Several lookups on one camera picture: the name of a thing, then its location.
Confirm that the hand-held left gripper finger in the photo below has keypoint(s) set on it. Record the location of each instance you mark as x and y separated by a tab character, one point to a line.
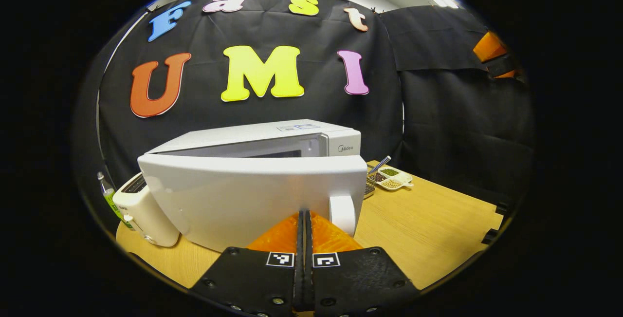
299	283
309	283

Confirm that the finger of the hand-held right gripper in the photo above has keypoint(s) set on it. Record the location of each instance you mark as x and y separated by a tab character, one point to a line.
486	46

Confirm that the white microwave oven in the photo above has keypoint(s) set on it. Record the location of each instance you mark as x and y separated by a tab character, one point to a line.
233	195

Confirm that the white divided condiment tray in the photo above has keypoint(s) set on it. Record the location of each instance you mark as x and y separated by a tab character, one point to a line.
395	180

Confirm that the white toaster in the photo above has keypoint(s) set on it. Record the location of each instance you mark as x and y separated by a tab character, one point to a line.
146	214

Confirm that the black backdrop cloth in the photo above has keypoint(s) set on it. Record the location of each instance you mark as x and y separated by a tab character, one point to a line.
316	107

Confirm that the small black block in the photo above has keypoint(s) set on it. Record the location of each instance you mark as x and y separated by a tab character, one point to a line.
490	236

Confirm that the green label drink bottle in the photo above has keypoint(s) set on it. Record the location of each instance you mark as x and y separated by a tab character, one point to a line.
108	197

